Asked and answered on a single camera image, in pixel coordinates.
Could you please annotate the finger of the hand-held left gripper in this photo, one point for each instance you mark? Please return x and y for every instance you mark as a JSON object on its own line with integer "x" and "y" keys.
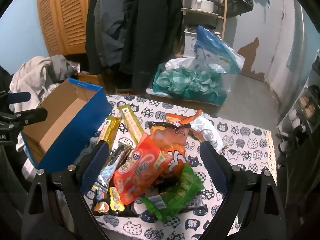
{"x": 30, "y": 116}
{"x": 20, "y": 96}

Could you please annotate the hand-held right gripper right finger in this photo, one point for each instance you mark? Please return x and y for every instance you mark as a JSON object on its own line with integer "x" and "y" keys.
{"x": 215, "y": 170}

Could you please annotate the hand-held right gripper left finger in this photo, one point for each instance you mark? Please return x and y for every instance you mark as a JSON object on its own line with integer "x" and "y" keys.
{"x": 95, "y": 167}

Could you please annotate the silver and blue snack packet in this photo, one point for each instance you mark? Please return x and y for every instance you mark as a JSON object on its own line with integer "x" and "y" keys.
{"x": 112, "y": 167}

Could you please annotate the black yellow-label snack packet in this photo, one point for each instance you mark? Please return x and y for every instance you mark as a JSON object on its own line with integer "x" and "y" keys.
{"x": 115, "y": 198}

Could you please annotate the blue cardboard box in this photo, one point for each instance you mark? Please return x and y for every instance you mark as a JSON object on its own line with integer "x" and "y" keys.
{"x": 75, "y": 135}

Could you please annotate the white and orange snack packet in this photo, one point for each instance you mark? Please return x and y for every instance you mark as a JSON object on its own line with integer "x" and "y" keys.
{"x": 207, "y": 130}

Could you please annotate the long yellow snack packet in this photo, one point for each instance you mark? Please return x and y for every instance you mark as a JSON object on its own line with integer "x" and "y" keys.
{"x": 111, "y": 130}
{"x": 131, "y": 122}

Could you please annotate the green snack packet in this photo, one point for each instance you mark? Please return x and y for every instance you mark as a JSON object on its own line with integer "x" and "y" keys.
{"x": 180, "y": 195}

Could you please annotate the red-orange snack packet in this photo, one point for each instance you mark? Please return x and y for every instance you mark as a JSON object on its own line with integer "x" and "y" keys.
{"x": 140, "y": 172}

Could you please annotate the black and orange snack packet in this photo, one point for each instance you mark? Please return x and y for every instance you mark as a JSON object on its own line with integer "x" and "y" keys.
{"x": 165, "y": 137}

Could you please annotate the white clothes pile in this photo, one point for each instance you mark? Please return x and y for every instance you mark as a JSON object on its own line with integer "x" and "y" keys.
{"x": 30, "y": 72}

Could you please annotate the cat print tablecloth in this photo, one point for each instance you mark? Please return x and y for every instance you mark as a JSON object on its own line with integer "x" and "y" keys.
{"x": 237, "y": 135}

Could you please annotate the grey cloth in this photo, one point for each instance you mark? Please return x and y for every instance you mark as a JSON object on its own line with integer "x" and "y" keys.
{"x": 62, "y": 67}

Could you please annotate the wooden louvered door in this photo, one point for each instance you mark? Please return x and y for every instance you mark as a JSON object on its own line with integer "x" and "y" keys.
{"x": 65, "y": 17}

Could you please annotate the teal box with tissue paper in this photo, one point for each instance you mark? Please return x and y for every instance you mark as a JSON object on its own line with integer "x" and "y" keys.
{"x": 190, "y": 80}

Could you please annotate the shoe rack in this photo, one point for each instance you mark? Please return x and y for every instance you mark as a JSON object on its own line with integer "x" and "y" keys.
{"x": 305, "y": 105}

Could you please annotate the grey hanging jacket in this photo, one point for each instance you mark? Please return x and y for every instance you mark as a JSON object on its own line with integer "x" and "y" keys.
{"x": 110, "y": 30}

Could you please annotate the blue plastic bag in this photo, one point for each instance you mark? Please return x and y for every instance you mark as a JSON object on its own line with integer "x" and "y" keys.
{"x": 212, "y": 47}

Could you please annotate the black hanging jacket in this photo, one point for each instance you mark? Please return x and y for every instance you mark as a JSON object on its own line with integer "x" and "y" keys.
{"x": 150, "y": 42}

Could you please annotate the wooden shelf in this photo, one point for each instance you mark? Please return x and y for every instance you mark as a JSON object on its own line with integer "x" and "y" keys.
{"x": 200, "y": 11}

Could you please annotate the grey bag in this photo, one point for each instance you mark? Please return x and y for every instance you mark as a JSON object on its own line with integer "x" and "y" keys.
{"x": 240, "y": 6}

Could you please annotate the white pot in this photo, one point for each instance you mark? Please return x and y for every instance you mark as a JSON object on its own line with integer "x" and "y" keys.
{"x": 202, "y": 3}

